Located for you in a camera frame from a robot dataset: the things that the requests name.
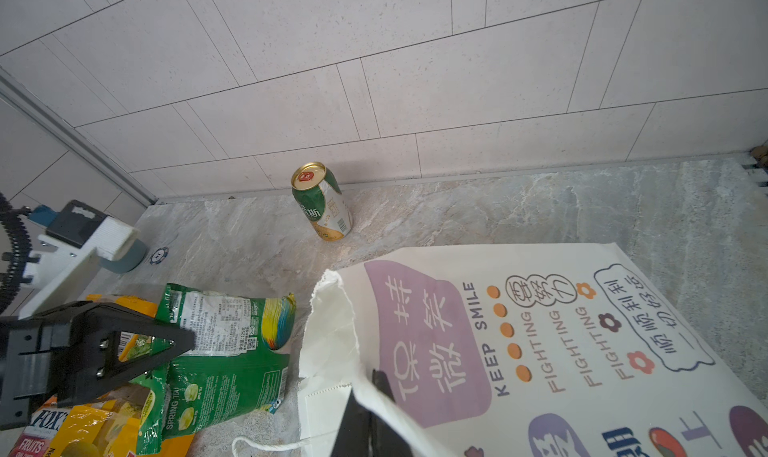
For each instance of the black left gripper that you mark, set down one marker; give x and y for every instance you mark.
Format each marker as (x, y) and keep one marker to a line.
(91, 339)

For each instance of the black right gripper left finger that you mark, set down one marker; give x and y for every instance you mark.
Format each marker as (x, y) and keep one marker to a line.
(353, 437)

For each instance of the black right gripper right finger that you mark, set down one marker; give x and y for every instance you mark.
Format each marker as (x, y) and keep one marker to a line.
(385, 442)

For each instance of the purple Fox's fruit candy bag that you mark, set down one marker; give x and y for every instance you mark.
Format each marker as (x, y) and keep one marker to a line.
(37, 436)

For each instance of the green snack pack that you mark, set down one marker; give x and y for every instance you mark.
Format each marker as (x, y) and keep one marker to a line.
(236, 366)

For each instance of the white printed paper bag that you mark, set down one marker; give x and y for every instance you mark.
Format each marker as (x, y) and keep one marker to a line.
(518, 350)

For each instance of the orange snack pack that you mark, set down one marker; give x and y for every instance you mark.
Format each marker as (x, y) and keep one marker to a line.
(107, 428)

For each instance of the yellow mango snack bag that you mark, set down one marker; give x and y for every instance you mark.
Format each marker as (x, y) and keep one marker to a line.
(132, 344)

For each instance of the teal cup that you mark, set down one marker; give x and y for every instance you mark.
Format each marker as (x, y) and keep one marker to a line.
(134, 257)

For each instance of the green beer can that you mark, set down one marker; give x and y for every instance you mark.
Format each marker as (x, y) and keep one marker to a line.
(315, 189)

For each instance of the aluminium corner frame post left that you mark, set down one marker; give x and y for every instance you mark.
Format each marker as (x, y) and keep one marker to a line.
(24, 101)

